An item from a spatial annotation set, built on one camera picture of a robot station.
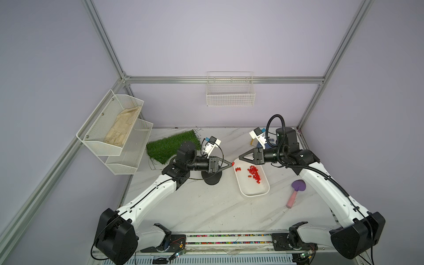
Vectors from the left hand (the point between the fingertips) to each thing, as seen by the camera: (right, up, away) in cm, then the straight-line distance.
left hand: (229, 167), depth 67 cm
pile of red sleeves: (+17, -7, +31) cm, 36 cm away
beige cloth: (-52, +18, +13) cm, 57 cm away
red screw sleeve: (+2, +2, 0) cm, 2 cm away
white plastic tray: (+15, -11, +29) cm, 34 cm away
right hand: (+6, +3, +1) cm, 6 cm away
